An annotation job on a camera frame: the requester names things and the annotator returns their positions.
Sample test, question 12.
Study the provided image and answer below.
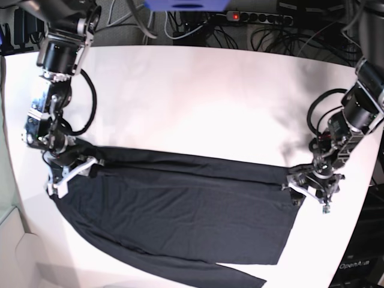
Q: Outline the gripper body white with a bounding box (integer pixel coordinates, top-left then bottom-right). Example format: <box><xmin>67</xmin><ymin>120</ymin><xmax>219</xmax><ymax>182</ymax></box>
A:
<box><xmin>45</xmin><ymin>157</ymin><xmax>104</xmax><ymax>199</ymax></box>
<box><xmin>282</xmin><ymin>164</ymin><xmax>344</xmax><ymax>214</ymax></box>

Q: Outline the dark navy long-sleeve T-shirt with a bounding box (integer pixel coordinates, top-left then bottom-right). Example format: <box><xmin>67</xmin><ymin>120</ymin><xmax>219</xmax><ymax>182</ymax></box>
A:
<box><xmin>51</xmin><ymin>147</ymin><xmax>299</xmax><ymax>287</ymax></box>

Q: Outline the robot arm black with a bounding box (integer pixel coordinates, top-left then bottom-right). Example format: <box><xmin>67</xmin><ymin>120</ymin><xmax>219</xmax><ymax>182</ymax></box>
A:
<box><xmin>283</xmin><ymin>1</ymin><xmax>383</xmax><ymax>214</ymax></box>
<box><xmin>17</xmin><ymin>1</ymin><xmax>102</xmax><ymax>199</ymax></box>

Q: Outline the black OpenArm control box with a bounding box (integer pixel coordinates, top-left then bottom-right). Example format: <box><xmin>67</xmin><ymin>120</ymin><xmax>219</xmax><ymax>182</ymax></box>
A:
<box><xmin>329</xmin><ymin>184</ymin><xmax>383</xmax><ymax>287</ymax></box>

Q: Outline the black device on stand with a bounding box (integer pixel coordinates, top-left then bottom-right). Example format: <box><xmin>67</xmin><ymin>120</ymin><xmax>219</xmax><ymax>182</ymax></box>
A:
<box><xmin>1</xmin><ymin>6</ymin><xmax>45</xmax><ymax>56</ymax></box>

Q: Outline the black power strip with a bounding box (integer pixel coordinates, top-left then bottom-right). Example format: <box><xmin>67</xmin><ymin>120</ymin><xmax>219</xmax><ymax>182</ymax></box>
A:
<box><xmin>224</xmin><ymin>11</ymin><xmax>294</xmax><ymax>26</ymax></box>

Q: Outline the blue plastic box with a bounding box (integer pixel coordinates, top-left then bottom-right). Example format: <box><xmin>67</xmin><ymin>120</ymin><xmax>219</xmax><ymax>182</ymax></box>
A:
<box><xmin>144</xmin><ymin>0</ymin><xmax>230</xmax><ymax>12</ymax></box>

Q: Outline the white cable on floor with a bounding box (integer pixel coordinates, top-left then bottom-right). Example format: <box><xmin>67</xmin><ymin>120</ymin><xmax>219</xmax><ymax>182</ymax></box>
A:
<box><xmin>142</xmin><ymin>11</ymin><xmax>208</xmax><ymax>46</ymax></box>

